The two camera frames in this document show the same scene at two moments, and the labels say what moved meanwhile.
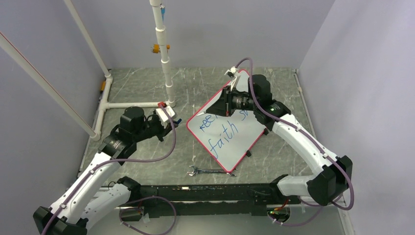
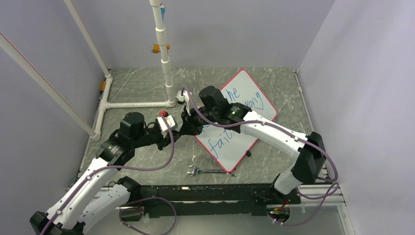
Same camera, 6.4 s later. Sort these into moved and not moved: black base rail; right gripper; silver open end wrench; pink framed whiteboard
Moved: right gripper
Not moved: black base rail; silver open end wrench; pink framed whiteboard
